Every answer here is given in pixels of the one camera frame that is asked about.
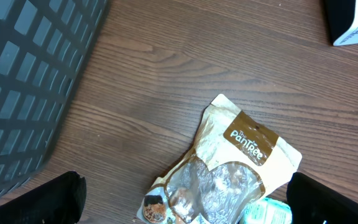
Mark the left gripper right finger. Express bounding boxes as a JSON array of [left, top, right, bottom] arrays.
[[287, 172, 358, 224]]

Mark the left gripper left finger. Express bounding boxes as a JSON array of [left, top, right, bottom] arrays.
[[0, 171, 86, 224]]

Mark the mint green wipes pack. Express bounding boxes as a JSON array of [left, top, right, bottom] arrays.
[[238, 197, 292, 224]]

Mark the brown white snack bag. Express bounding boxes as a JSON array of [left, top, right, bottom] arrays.
[[137, 95, 302, 223]]

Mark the grey plastic shopping basket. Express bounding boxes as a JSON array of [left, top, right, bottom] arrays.
[[0, 0, 111, 197]]

